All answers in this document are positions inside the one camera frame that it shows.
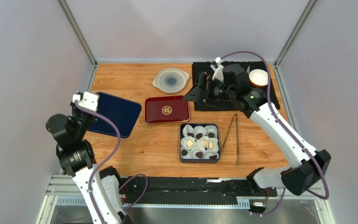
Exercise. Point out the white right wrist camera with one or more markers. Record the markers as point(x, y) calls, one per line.
point(217, 66)

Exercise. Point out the aluminium frame rail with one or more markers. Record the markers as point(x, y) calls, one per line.
point(182, 198)

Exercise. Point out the oval white chocolate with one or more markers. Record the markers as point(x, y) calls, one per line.
point(211, 145)

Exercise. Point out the translucent round lid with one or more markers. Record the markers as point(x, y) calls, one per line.
point(171, 80)

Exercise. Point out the dark blue box lid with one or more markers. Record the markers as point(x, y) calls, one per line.
point(122, 112)

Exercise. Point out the white paper cup one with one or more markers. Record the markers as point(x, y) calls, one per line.
point(187, 129)

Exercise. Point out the red chocolate tray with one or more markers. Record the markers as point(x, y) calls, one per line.
point(168, 109)

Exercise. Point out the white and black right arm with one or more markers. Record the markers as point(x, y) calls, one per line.
point(307, 165)

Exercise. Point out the white and orange bowl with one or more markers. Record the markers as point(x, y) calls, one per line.
point(258, 78)

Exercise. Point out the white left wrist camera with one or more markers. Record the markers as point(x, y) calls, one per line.
point(87, 100)

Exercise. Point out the white paper cup three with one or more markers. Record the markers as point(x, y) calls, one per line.
point(212, 129)

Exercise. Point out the white paper cup five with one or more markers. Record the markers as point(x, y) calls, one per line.
point(198, 142)

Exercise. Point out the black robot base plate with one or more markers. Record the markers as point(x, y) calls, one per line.
point(182, 189)

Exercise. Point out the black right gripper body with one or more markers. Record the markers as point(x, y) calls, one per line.
point(202, 89)

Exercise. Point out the white paper cup four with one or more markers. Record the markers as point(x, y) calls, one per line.
point(184, 140)

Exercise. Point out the white paper cup six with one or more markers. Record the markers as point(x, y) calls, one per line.
point(188, 156)

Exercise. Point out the white cube chocolate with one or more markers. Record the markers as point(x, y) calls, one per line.
point(189, 143)

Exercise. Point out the white paper cup two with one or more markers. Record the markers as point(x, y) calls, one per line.
point(199, 129)

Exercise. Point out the dark blue chocolate box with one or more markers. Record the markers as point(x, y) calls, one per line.
point(207, 153)

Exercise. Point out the black placemat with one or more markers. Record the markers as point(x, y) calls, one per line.
point(199, 67)

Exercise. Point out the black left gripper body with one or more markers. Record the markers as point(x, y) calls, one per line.
point(80, 119)

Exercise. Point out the white paper cup seven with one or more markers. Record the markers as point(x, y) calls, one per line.
point(198, 149)

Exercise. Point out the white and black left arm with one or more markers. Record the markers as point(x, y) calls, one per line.
point(76, 157)

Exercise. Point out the white paper cup eight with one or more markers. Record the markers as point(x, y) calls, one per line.
point(216, 145)

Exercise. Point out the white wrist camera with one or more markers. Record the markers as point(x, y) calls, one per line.
point(217, 66)
point(87, 100)

